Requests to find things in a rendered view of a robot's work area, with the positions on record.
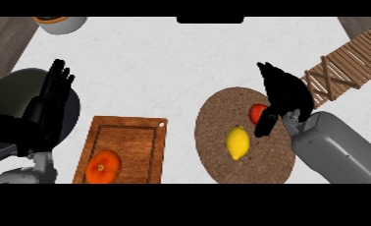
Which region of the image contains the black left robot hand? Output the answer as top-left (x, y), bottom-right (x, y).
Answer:
top-left (0, 58), bottom-right (76, 157)

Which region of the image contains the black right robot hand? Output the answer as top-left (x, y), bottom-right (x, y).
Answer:
top-left (253, 61), bottom-right (316, 139)

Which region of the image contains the red tomato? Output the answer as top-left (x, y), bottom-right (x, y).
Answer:
top-left (247, 103), bottom-right (269, 127)

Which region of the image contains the round brown cork placemat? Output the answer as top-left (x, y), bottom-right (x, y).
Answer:
top-left (194, 86), bottom-right (297, 185)

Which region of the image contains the dark round pan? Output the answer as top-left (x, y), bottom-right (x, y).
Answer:
top-left (0, 67), bottom-right (82, 154)

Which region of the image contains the yellow lemon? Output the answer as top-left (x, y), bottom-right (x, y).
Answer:
top-left (225, 125), bottom-right (251, 161)

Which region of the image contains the brown wooden cutting board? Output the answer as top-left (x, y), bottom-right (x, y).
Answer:
top-left (70, 115), bottom-right (169, 185)

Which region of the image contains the orange fruit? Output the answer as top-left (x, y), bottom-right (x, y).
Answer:
top-left (83, 148), bottom-right (123, 185)

